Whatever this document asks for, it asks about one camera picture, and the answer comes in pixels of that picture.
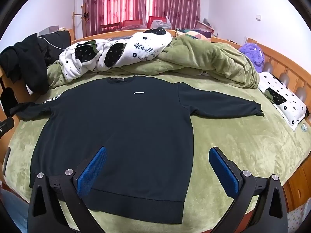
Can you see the wooden bed with green sheet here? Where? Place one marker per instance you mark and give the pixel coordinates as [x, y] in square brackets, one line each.
[291, 63]

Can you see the black bag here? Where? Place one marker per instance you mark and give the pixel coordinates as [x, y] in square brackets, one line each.
[57, 43]

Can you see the purple plush toy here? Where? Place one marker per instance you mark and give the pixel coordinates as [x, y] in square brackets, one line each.
[252, 55]

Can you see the white floral pillow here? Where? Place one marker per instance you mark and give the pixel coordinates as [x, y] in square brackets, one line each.
[292, 108]

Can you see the person's blue jeans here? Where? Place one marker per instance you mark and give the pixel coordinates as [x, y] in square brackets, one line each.
[13, 211]

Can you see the clear plastic bag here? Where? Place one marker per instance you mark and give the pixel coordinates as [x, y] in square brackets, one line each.
[161, 24]

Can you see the colourful patterned cushion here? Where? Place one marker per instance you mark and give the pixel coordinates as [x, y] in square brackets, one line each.
[194, 33]

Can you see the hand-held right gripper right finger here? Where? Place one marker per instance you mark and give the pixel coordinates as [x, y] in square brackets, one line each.
[222, 172]

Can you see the dark navy sweatshirt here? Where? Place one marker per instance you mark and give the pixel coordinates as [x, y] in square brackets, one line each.
[116, 136]

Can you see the wooden coat rack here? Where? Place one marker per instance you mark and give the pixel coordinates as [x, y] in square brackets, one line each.
[83, 14]

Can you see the black clothes pile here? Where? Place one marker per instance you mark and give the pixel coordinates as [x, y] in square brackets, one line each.
[26, 60]

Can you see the small round pale blue object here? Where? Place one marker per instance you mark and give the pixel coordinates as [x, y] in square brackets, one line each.
[304, 127]

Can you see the floral patterned cloth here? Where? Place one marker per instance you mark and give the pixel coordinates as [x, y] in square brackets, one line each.
[300, 219]

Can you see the cardboard box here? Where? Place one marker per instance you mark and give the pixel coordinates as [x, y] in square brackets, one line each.
[205, 25]

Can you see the green fleece quilt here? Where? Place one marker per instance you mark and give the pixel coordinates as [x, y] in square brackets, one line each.
[206, 55]

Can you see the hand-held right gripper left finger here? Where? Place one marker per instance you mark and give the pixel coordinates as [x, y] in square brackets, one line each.
[93, 170]

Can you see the wooden chair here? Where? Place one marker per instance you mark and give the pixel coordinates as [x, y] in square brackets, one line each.
[110, 26]

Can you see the red chair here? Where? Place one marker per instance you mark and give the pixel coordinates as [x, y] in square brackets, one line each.
[132, 23]
[155, 19]

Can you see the white floral quilt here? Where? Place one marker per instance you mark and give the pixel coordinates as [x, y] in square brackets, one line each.
[145, 48]

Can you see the red patterned curtain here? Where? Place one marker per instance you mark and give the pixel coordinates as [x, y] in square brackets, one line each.
[136, 2]

